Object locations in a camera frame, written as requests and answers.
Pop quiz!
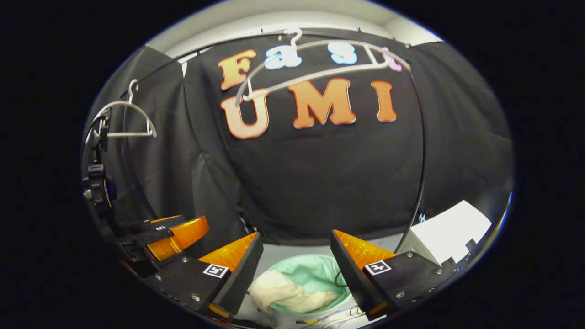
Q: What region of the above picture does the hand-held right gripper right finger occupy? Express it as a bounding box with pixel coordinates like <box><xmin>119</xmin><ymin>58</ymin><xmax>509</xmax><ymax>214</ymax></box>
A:
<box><xmin>330</xmin><ymin>228</ymin><xmax>441</xmax><ymax>320</ymax></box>

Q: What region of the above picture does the white clothes hanger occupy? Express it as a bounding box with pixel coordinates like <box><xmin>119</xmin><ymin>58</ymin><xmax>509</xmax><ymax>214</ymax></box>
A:
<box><xmin>235</xmin><ymin>27</ymin><xmax>412</xmax><ymax>108</ymax></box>
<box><xmin>85</xmin><ymin>79</ymin><xmax>157</xmax><ymax>144</ymax></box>

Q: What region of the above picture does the green laundry hamper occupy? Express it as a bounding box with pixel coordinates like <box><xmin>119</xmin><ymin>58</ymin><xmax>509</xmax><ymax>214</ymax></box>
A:
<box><xmin>249</xmin><ymin>254</ymin><xmax>355</xmax><ymax>318</ymax></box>

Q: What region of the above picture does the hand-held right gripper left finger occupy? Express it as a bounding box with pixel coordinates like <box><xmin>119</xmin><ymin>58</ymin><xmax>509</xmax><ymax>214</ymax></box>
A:
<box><xmin>145</xmin><ymin>231</ymin><xmax>265</xmax><ymax>320</ymax></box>

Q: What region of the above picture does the cream jacket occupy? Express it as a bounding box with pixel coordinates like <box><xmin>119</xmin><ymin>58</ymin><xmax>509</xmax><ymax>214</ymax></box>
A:
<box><xmin>249</xmin><ymin>271</ymin><xmax>341</xmax><ymax>313</ymax></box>

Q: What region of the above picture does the black backdrop cloth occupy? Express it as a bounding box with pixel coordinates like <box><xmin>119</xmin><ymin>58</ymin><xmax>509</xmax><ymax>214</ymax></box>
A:
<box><xmin>85</xmin><ymin>27</ymin><xmax>512</xmax><ymax>247</ymax></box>

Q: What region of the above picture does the white box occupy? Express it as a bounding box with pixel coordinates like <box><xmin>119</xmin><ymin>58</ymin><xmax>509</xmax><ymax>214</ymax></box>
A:
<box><xmin>409</xmin><ymin>200</ymin><xmax>493</xmax><ymax>266</ymax></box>

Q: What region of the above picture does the black clothes rail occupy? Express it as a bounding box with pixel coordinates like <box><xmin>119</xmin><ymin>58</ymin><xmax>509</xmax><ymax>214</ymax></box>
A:
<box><xmin>120</xmin><ymin>28</ymin><xmax>428</xmax><ymax>254</ymax></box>

